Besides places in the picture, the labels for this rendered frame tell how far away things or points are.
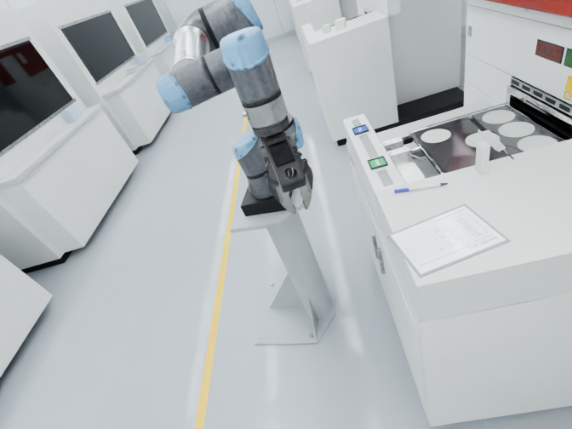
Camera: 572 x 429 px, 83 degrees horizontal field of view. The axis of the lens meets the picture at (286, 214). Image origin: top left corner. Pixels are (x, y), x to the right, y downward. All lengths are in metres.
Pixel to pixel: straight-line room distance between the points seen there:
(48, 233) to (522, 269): 3.50
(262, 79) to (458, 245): 0.55
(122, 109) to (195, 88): 4.54
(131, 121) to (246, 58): 4.70
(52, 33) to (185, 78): 4.49
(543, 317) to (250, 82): 0.86
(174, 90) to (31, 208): 2.92
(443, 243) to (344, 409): 1.05
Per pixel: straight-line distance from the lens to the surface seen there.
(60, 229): 3.56
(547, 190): 0.98
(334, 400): 1.70
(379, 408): 1.66
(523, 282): 0.86
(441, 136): 1.33
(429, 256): 0.79
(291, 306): 1.96
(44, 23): 5.14
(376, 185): 1.02
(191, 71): 0.68
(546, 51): 1.37
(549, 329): 1.08
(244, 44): 0.56
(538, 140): 1.29
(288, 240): 1.40
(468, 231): 0.85
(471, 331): 0.97
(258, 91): 0.58
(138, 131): 5.26
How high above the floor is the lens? 1.57
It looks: 37 degrees down
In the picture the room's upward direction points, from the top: 23 degrees counter-clockwise
